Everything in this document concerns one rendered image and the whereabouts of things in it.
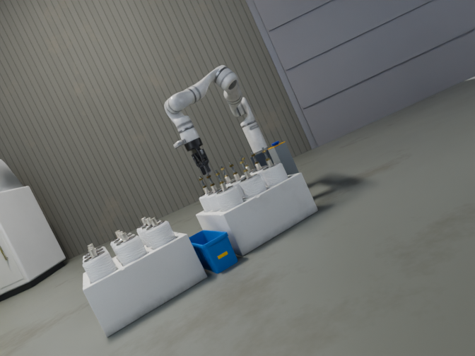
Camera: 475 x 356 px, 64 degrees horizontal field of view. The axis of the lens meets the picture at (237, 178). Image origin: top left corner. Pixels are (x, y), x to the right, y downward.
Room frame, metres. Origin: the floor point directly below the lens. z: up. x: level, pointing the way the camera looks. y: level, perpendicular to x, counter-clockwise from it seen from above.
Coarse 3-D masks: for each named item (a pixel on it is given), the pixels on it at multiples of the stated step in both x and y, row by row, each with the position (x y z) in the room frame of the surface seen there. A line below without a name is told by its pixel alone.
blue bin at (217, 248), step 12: (192, 240) 1.64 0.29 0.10; (204, 240) 1.66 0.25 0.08; (216, 240) 1.38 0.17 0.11; (228, 240) 1.40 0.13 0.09; (204, 252) 1.39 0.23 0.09; (216, 252) 1.38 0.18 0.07; (228, 252) 1.39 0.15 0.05; (204, 264) 1.48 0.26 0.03; (216, 264) 1.37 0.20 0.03; (228, 264) 1.39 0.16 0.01
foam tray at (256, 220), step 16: (288, 176) 1.64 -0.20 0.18; (272, 192) 1.53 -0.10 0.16; (288, 192) 1.55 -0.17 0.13; (304, 192) 1.58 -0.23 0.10; (240, 208) 1.47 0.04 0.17; (256, 208) 1.49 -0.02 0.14; (272, 208) 1.51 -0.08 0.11; (288, 208) 1.54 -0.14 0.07; (304, 208) 1.56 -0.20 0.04; (208, 224) 1.68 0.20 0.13; (224, 224) 1.47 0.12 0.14; (240, 224) 1.46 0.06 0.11; (256, 224) 1.48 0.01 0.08; (272, 224) 1.50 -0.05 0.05; (288, 224) 1.53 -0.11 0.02; (240, 240) 1.45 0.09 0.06; (256, 240) 1.47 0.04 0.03
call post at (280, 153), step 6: (282, 144) 1.84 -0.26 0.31; (270, 150) 1.87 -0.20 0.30; (276, 150) 1.83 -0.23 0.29; (282, 150) 1.84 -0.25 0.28; (288, 150) 1.85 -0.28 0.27; (276, 156) 1.84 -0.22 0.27; (282, 156) 1.83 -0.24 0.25; (288, 156) 1.85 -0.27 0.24; (282, 162) 1.83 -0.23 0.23; (288, 162) 1.84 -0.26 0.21; (294, 162) 1.85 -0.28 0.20; (288, 168) 1.84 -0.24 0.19; (294, 168) 1.85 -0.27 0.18; (288, 174) 1.83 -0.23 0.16
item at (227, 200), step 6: (234, 186) 1.52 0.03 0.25; (228, 192) 1.49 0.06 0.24; (234, 192) 1.50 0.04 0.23; (216, 198) 1.52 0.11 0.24; (222, 198) 1.50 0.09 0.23; (228, 198) 1.49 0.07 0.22; (234, 198) 1.50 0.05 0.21; (240, 198) 1.52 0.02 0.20; (222, 204) 1.51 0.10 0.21; (228, 204) 1.49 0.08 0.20; (234, 204) 1.49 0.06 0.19; (222, 210) 1.53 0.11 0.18
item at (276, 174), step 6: (270, 168) 1.59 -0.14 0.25; (276, 168) 1.58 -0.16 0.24; (282, 168) 1.60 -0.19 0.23; (264, 174) 1.61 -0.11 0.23; (270, 174) 1.59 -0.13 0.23; (276, 174) 1.58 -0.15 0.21; (282, 174) 1.59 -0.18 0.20; (270, 180) 1.59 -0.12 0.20; (276, 180) 1.58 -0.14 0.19; (282, 180) 1.58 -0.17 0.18
